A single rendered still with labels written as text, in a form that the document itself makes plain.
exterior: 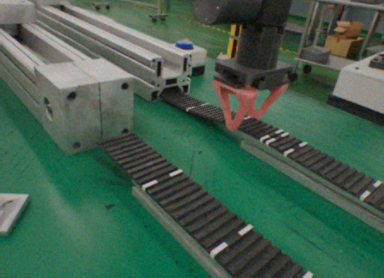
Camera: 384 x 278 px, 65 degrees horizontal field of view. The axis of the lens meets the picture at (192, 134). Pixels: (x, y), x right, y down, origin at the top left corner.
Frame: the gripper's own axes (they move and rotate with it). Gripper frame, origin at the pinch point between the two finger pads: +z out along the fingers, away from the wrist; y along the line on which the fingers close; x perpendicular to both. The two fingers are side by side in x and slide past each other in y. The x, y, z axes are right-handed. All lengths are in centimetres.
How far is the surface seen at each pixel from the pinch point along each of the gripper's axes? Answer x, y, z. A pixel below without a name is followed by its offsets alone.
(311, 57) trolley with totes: -120, -272, 50
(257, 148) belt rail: 4.4, 1.3, 2.3
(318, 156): 12.4, -0.4, -0.3
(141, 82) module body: -20.9, 4.7, 0.1
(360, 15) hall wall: -263, -754, 40
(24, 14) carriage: -50, 15, -7
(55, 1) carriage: -75, 0, -6
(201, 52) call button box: -26.1, -15.2, -2.4
